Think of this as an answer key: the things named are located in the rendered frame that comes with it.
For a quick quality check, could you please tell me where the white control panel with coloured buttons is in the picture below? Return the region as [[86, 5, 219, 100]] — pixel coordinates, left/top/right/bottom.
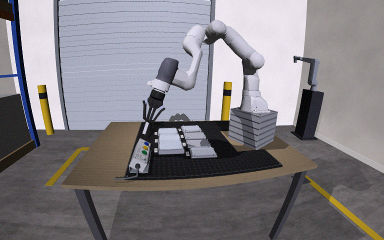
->
[[113, 138, 151, 180]]

